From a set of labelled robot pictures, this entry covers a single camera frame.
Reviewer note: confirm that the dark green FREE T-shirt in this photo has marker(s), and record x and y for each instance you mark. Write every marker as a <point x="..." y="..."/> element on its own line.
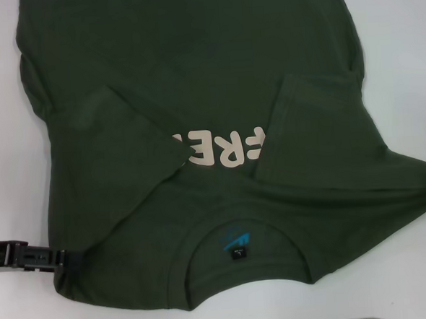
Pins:
<point x="210" y="58"/>

